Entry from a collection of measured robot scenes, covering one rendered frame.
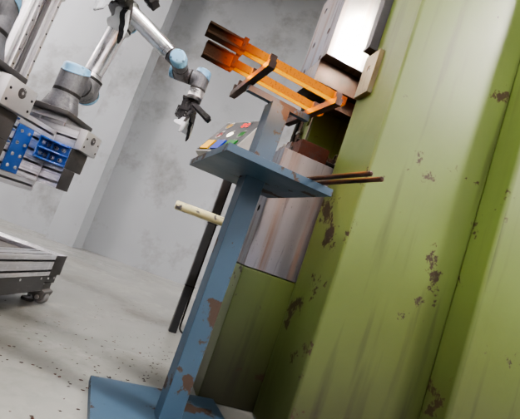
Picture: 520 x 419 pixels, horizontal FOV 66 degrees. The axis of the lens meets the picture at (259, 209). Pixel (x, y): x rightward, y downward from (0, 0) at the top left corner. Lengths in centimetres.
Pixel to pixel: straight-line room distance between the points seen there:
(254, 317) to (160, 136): 334
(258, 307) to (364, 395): 43
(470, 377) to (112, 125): 391
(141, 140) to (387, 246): 362
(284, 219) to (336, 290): 35
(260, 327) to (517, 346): 82
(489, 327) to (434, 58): 87
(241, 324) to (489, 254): 83
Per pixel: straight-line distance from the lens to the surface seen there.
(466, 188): 150
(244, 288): 140
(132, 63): 470
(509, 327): 152
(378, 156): 130
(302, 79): 112
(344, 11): 184
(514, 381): 157
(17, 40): 182
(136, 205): 443
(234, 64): 117
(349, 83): 180
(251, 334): 145
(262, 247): 140
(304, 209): 146
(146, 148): 453
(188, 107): 201
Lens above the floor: 51
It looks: 7 degrees up
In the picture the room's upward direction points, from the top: 19 degrees clockwise
